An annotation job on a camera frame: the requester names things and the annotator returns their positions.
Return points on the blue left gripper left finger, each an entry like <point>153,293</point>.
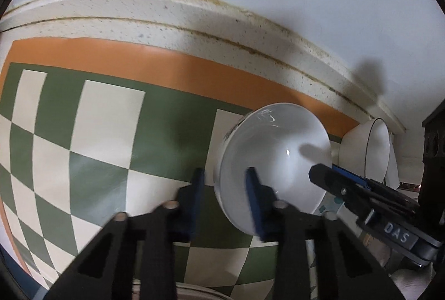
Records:
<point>190,201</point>

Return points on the right hand white glove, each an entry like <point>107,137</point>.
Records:
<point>411,279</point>

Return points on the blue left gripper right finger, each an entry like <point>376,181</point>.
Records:
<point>256,200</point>

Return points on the white plate blue stripes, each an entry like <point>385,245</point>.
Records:
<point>175,291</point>

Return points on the white bowl floral outside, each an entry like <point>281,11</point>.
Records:
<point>282,141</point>

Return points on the white bowl dark rim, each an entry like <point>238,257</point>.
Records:
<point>365,150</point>

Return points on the green checkered table mat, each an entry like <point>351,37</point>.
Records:
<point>91,127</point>

